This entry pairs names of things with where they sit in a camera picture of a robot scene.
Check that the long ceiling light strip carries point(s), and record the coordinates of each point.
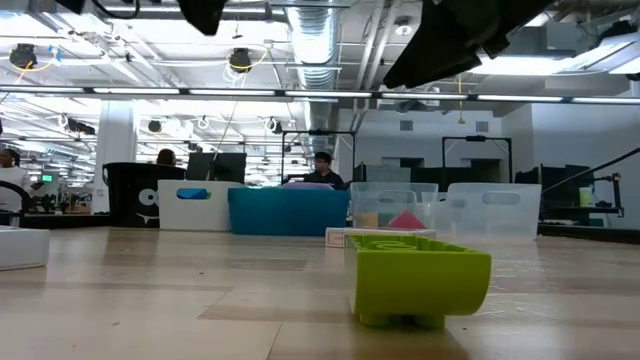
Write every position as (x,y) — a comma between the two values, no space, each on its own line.
(320,93)

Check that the white plastic bin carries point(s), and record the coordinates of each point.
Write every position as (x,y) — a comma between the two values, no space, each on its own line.
(200,215)

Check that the person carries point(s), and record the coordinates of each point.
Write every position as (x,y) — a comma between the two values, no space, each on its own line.
(324,172)
(166,157)
(12,180)

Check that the white pillar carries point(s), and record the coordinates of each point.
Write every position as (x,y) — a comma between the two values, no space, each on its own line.
(116,145)

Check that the clear plastic bin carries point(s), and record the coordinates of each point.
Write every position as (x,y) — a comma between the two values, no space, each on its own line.
(495,220)
(395,197)

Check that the red patterned card box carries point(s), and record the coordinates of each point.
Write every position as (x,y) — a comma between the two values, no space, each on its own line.
(380,237)

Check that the black cup with face print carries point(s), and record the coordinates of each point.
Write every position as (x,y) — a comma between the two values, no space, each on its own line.
(130,200)

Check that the teal plastic bin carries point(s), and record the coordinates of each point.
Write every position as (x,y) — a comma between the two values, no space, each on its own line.
(287,212)

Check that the black background monitor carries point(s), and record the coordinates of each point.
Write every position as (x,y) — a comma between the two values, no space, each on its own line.
(217,167)

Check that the small red toy brick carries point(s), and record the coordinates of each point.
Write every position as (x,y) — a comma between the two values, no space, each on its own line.
(407,221)

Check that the lime green toy brick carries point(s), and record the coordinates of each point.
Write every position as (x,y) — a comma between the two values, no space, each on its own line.
(420,285)

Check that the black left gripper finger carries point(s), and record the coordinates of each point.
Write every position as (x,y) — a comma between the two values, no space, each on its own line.
(202,15)

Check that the black ceiling camera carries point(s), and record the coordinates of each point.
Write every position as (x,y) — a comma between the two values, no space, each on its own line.
(22,55)
(241,59)

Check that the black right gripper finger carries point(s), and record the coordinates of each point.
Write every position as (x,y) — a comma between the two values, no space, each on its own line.
(440,40)

